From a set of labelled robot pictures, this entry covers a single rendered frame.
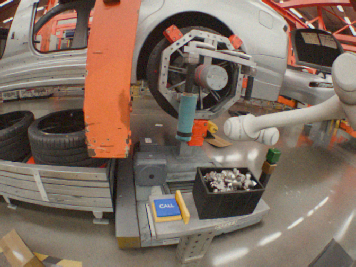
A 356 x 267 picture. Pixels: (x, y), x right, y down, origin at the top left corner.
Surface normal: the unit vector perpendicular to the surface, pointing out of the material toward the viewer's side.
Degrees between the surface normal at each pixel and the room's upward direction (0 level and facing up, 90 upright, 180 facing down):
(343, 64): 84
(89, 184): 90
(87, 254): 0
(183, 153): 90
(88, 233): 0
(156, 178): 90
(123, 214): 0
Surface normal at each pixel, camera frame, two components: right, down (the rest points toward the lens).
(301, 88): -0.93, 0.00
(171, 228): 0.12, -0.92
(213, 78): 0.25, 0.38
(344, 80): -0.93, -0.21
